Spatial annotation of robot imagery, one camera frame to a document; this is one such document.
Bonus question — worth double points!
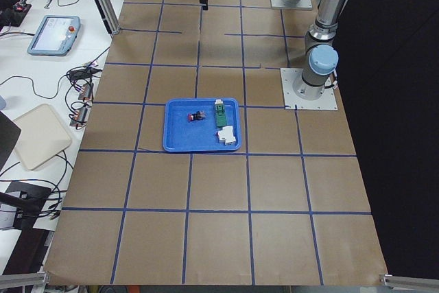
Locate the blue plastic tray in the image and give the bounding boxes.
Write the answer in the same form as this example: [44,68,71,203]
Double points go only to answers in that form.
[163,97,242,152]

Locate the blue teach pendant near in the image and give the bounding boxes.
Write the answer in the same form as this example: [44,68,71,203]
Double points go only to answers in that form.
[27,15,81,56]

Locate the white circuit breaker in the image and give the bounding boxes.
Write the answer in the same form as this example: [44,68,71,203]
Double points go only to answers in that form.
[217,126,237,145]

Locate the beige plastic tray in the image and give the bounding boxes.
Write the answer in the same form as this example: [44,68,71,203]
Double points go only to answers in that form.
[13,104,72,170]

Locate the red emergency stop button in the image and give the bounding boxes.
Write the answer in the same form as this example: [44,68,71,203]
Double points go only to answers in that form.
[187,110,206,122]

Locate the green terminal block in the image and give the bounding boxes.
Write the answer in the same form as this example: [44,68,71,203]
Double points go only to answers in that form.
[214,99,227,128]

